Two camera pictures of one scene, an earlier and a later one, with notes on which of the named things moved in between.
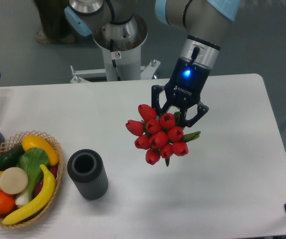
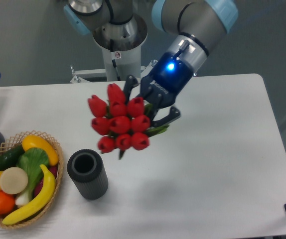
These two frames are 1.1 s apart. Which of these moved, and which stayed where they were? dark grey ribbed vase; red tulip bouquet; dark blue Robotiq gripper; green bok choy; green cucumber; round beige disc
Moved: dark blue Robotiq gripper; red tulip bouquet
Stayed: dark grey ribbed vase; round beige disc; green bok choy; green cucumber
